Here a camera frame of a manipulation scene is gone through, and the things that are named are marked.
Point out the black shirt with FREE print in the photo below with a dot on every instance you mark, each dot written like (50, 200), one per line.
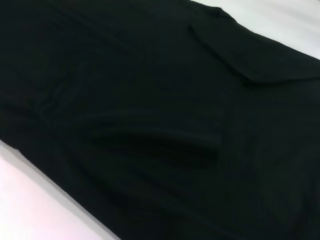
(160, 112)

